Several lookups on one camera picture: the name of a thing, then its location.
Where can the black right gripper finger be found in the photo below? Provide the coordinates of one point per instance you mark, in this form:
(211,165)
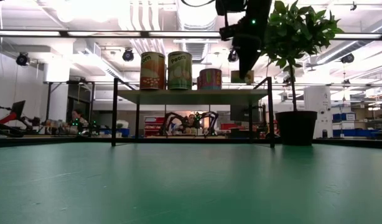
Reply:
(248,62)

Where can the short mushroom can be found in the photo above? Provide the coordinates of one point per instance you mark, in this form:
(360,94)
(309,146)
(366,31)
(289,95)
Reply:
(235,77)

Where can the short can purple label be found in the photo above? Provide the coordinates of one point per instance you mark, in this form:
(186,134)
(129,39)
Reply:
(210,79)

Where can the tall green pears can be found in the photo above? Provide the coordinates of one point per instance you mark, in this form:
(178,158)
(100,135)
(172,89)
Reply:
(179,71)

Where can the tall corn can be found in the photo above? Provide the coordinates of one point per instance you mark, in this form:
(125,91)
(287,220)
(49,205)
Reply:
(152,71)

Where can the red black background robot arm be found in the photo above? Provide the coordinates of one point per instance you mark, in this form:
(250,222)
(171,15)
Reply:
(6,119)

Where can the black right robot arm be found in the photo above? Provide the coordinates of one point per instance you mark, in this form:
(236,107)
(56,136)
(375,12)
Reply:
(259,7)

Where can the black background robot arm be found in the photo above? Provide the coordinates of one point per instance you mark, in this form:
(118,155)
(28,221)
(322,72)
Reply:
(209,119)
(170,121)

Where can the wooden shelf black legs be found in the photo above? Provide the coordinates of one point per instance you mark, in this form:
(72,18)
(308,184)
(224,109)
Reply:
(194,97)

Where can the green potted plant black pot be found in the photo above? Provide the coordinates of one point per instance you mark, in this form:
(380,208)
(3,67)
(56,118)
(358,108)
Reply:
(296,127)

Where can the person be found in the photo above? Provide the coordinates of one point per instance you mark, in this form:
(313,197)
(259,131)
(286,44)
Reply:
(77,118)
(191,119)

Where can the white cylindrical tower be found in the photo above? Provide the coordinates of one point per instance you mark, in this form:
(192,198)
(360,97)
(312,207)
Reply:
(318,105)

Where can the blue storage bins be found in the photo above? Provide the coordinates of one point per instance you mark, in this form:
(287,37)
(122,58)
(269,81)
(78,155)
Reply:
(346,117)

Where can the red storage bins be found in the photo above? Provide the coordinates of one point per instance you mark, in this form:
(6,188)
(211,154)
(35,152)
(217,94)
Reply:
(153,123)

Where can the green table mat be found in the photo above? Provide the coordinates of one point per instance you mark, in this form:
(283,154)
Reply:
(191,186)

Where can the blue crate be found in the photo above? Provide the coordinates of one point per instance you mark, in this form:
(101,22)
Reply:
(116,131)

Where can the long ceiling light bar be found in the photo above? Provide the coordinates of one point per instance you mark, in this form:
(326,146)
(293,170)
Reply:
(100,33)

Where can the small black monitor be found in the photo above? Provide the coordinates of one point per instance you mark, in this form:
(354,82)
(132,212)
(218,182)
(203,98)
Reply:
(18,107)

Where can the black ceiling-mounted camera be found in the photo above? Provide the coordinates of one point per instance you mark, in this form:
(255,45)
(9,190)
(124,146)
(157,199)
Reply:
(22,59)
(233,56)
(127,55)
(347,58)

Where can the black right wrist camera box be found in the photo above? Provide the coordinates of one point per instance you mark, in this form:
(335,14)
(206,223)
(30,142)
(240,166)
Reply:
(230,33)

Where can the black rack frame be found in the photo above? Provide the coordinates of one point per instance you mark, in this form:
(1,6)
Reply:
(92,105)

